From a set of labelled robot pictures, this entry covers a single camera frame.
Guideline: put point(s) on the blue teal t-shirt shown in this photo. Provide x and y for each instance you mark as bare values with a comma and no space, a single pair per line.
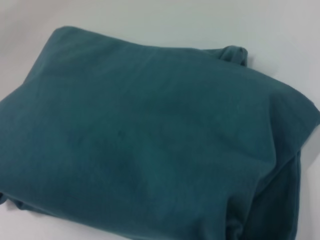
150,137

